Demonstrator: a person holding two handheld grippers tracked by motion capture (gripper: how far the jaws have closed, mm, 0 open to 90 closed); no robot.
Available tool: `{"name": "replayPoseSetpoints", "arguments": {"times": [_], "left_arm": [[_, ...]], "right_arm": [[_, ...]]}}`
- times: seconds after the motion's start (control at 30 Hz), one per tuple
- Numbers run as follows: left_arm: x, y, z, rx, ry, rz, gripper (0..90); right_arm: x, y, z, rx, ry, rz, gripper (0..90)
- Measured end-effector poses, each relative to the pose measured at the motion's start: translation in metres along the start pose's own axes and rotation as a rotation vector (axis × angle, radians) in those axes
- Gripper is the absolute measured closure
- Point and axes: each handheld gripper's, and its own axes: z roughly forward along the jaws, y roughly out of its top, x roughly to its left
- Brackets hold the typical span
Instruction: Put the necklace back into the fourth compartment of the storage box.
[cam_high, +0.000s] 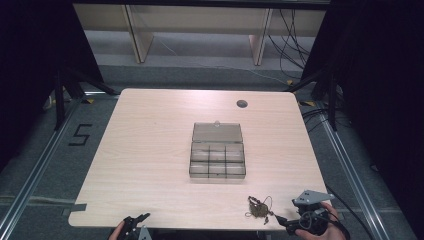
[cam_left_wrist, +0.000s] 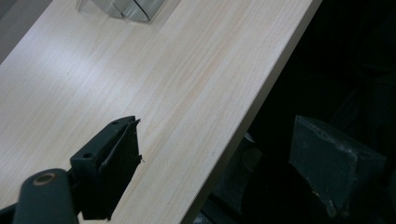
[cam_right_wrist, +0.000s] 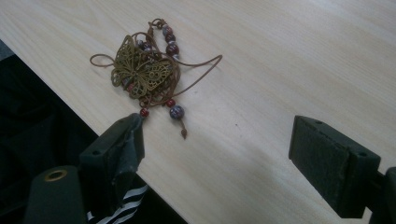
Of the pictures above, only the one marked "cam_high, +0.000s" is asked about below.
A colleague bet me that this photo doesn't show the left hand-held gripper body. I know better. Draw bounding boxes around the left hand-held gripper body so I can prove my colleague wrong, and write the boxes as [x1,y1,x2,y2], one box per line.
[118,219,153,240]

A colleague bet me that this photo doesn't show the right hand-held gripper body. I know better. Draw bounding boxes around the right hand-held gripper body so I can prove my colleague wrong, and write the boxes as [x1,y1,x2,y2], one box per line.
[291,189,336,236]

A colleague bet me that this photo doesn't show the clear plastic compartment box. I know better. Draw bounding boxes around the clear plastic compartment box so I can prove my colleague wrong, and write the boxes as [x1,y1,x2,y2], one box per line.
[188,120,247,180]

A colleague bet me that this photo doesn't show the person's left hand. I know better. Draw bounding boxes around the person's left hand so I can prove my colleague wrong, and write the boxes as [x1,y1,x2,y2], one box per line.
[107,221,126,240]

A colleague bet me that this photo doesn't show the person's right hand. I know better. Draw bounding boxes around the person's right hand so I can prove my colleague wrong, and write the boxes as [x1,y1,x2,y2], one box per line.
[294,201,348,240]

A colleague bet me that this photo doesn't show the grey tape strip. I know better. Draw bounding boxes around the grey tape strip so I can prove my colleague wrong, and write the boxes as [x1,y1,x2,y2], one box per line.
[61,202,88,217]

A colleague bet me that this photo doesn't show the black metal stand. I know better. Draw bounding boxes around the black metal stand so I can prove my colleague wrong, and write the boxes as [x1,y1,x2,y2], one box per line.
[53,65,120,132]
[283,65,339,132]

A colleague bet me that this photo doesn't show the black curtain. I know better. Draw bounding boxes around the black curtain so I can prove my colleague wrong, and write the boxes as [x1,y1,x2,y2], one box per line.
[299,0,424,239]
[0,0,105,173]

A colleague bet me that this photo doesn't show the light wooden shelf unit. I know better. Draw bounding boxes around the light wooden shelf unit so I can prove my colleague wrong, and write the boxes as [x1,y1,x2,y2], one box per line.
[72,3,327,66]

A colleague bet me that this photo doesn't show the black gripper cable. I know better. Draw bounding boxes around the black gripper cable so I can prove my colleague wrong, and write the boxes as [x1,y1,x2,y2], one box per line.
[324,184,376,240]

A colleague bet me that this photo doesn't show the aluminium floor rail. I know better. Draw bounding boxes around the aluminium floor rail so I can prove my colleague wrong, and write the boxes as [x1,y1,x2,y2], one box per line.
[0,90,116,240]
[296,99,418,240]

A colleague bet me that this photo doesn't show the black floor cables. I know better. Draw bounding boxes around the black floor cables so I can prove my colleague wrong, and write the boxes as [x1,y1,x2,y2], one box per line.
[300,105,353,135]

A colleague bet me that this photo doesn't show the thin white cable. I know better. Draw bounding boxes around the thin white cable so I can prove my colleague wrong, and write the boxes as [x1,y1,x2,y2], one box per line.
[153,35,290,85]

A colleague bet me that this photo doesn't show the bundle of black cables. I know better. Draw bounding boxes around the bundle of black cables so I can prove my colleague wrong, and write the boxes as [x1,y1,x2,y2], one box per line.
[267,9,313,80]

